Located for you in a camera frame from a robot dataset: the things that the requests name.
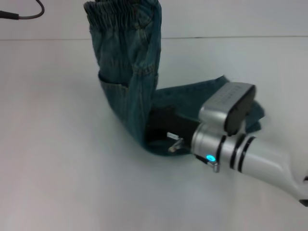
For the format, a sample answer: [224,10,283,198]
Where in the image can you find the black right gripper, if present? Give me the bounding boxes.
[144,107,202,154]

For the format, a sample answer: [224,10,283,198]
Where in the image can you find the blue denim shorts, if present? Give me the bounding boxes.
[83,0,265,156]

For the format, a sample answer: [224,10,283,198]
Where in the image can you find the silver right gripper cable plug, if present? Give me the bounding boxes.
[168,141,185,154]

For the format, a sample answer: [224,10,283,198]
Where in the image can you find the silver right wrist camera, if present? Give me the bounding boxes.
[199,82,257,137]

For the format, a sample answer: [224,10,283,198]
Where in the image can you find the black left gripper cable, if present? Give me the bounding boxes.
[0,0,45,20]

